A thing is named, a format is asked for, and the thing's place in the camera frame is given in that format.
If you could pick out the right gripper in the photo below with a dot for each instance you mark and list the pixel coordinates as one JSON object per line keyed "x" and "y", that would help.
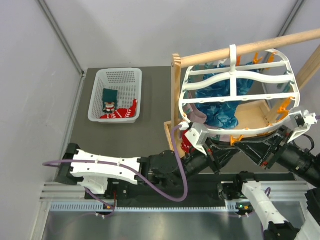
{"x": 256, "y": 150}

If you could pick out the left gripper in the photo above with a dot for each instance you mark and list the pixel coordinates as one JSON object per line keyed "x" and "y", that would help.
{"x": 217, "y": 158}

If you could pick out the red patterned sock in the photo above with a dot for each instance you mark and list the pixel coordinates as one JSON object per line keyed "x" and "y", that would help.
{"x": 119, "y": 113}
{"x": 185, "y": 143}

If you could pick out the white clip hanger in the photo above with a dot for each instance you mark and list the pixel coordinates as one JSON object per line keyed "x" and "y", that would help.
{"x": 189, "y": 96}

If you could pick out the green reindeer sock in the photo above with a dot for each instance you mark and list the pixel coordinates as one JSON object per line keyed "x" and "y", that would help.
{"x": 110, "y": 100}

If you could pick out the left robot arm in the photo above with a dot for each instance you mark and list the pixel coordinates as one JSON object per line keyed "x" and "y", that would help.
{"x": 95, "y": 172}

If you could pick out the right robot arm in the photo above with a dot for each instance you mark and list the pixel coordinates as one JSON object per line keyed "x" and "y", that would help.
{"x": 300, "y": 162}

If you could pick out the wooden rack stand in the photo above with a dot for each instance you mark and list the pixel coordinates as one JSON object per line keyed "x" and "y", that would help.
{"x": 258, "y": 113}

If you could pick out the blue patterned cloth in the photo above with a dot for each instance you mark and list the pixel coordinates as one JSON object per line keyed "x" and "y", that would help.
{"x": 222, "y": 115}

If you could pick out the mauve cloth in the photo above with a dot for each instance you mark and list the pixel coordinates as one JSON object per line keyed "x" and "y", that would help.
{"x": 196, "y": 116}

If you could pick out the white plastic basket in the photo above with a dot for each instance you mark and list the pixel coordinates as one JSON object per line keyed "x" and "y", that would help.
{"x": 128, "y": 83}

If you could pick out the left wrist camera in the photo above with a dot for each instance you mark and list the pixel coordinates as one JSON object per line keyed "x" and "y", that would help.
{"x": 197, "y": 134}

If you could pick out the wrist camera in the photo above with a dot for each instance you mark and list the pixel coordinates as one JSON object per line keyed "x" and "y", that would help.
{"x": 197, "y": 134}
{"x": 302, "y": 121}

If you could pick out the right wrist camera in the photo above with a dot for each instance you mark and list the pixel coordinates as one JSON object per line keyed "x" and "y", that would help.
{"x": 302, "y": 121}

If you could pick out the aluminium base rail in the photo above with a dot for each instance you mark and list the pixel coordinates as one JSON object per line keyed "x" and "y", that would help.
{"x": 66, "y": 198}

